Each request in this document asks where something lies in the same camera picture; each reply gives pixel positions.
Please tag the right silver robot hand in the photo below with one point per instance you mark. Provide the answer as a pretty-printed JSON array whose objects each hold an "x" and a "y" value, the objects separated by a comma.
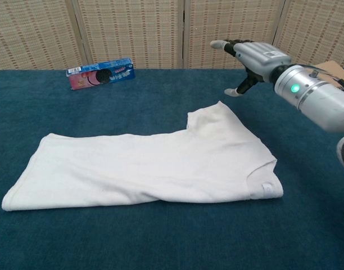
[{"x": 262, "y": 57}]

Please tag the white cloth garment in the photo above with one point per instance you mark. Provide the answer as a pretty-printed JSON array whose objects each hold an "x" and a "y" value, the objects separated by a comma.
[{"x": 132, "y": 168}]

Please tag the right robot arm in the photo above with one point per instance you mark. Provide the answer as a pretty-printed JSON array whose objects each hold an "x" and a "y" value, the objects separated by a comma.
[{"x": 315, "y": 95}]

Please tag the brown spiral notebook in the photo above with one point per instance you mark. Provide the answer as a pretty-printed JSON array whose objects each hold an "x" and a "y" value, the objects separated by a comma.
[{"x": 333, "y": 67}]

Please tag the bamboo folding screen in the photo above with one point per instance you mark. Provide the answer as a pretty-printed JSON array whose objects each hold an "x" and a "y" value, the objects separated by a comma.
[{"x": 132, "y": 28}]

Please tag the blue cookie box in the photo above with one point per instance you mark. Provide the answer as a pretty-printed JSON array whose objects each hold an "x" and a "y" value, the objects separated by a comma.
[{"x": 104, "y": 74}]

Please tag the blue table cloth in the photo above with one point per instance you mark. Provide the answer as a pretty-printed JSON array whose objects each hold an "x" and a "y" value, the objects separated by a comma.
[{"x": 160, "y": 239}]

